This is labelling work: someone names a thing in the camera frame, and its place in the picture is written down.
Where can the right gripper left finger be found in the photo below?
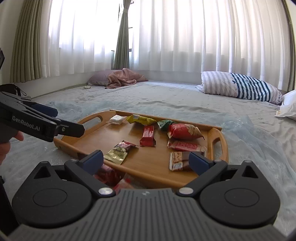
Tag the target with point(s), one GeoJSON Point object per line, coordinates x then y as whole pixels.
{"type": "Point", "coordinates": [82, 172]}

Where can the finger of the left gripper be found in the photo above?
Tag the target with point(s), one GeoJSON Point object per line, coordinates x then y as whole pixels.
{"type": "Point", "coordinates": [66, 128]}
{"type": "Point", "coordinates": [45, 109]}

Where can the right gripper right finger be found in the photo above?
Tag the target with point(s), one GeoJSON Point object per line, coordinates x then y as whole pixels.
{"type": "Point", "coordinates": [208, 172]}

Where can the brown cracker snack packet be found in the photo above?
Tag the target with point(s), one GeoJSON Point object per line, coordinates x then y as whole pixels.
{"type": "Point", "coordinates": [179, 161]}

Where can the gold red snack packet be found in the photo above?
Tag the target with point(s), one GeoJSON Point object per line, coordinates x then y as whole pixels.
{"type": "Point", "coordinates": [119, 152]}

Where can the red white biscuit packet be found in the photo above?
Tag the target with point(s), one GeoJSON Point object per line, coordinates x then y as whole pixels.
{"type": "Point", "coordinates": [185, 147]}

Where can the red orange snack bag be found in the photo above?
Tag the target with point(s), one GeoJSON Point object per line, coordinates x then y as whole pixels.
{"type": "Point", "coordinates": [183, 131]}

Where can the clear bag white sweets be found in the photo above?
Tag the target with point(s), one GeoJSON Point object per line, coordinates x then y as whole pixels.
{"type": "Point", "coordinates": [117, 120]}

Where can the green snack packet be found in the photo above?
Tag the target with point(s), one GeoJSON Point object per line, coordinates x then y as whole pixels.
{"type": "Point", "coordinates": [164, 124]}

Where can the dark red chocolate bar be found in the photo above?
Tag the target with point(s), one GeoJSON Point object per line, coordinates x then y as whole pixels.
{"type": "Point", "coordinates": [147, 139]}

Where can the yellow snack packet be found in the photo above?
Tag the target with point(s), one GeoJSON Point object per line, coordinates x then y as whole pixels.
{"type": "Point", "coordinates": [143, 120]}

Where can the person's left hand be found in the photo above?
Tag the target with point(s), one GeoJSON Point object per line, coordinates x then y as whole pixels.
{"type": "Point", "coordinates": [5, 147]}

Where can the dark red wafer packet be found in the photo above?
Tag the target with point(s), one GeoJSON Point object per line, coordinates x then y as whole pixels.
{"type": "Point", "coordinates": [108, 175]}

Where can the pink cake packet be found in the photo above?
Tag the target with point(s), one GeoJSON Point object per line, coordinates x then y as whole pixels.
{"type": "Point", "coordinates": [124, 183]}

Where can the olive drape at left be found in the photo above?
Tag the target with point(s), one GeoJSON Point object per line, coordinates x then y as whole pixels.
{"type": "Point", "coordinates": [30, 57]}

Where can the wooden serving tray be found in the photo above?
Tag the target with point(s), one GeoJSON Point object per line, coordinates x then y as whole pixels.
{"type": "Point", "coordinates": [149, 165]}

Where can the purple pillow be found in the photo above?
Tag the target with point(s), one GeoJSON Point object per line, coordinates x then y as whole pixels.
{"type": "Point", "coordinates": [103, 78]}

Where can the light blue bedspread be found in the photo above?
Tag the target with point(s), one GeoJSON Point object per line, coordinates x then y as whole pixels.
{"type": "Point", "coordinates": [253, 199]}

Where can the pink blanket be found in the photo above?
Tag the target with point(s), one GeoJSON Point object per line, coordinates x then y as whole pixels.
{"type": "Point", "coordinates": [124, 77]}

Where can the olive green drape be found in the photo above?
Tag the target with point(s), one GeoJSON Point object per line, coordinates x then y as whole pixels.
{"type": "Point", "coordinates": [121, 59]}

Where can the blue white striped pillow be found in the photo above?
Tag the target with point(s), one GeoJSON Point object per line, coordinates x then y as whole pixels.
{"type": "Point", "coordinates": [238, 86]}

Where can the white sheer curtain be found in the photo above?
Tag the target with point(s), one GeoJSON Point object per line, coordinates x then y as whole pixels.
{"type": "Point", "coordinates": [247, 37]}

